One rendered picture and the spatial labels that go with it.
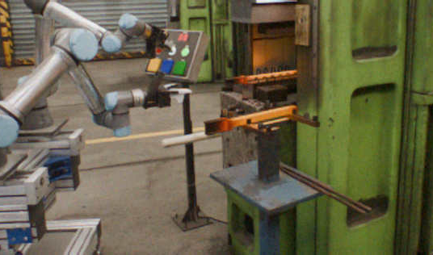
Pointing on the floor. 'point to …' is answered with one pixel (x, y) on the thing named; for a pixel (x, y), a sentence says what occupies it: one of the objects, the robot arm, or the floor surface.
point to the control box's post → (188, 150)
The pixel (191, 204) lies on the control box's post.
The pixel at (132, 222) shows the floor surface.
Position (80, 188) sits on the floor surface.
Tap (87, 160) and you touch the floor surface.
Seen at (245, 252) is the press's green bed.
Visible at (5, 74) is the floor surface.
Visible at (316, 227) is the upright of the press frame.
